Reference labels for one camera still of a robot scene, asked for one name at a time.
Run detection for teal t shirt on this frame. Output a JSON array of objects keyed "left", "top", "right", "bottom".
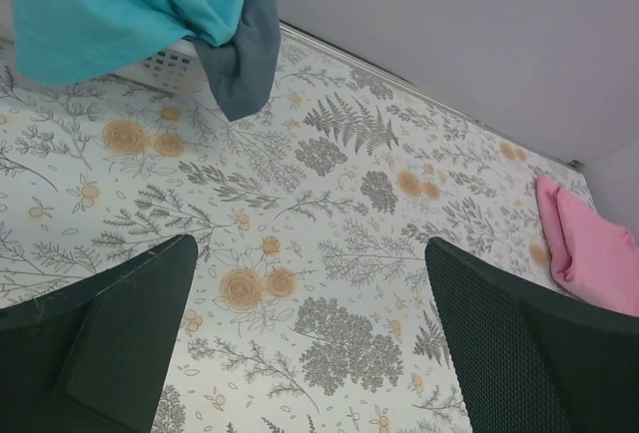
[{"left": 11, "top": 0, "right": 307, "bottom": 87}]

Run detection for grey-blue t shirt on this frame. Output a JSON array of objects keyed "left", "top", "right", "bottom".
[{"left": 194, "top": 0, "right": 281, "bottom": 122}]

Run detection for white plastic laundry basket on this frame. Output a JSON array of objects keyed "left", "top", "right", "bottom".
[{"left": 1, "top": 0, "right": 207, "bottom": 95}]

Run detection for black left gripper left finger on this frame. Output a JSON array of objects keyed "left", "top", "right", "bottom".
[{"left": 1, "top": 234, "right": 198, "bottom": 432}]

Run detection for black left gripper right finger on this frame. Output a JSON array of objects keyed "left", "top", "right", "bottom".
[{"left": 425, "top": 237, "right": 638, "bottom": 432}]

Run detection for folded pink t shirt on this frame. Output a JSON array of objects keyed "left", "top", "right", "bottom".
[{"left": 535, "top": 175, "right": 638, "bottom": 316}]

